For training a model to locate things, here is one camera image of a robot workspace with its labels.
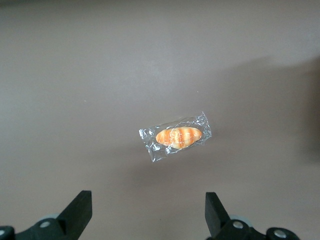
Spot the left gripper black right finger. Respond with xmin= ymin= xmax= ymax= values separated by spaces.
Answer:
xmin=204 ymin=191 xmax=301 ymax=240

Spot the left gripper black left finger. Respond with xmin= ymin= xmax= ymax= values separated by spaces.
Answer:
xmin=0 ymin=190 xmax=93 ymax=240

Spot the plastic-wrapped orange bread roll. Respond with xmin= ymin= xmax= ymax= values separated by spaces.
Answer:
xmin=138 ymin=111 xmax=213 ymax=164

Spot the brown table cover sheet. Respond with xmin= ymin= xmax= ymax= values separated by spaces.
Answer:
xmin=0 ymin=0 xmax=320 ymax=240

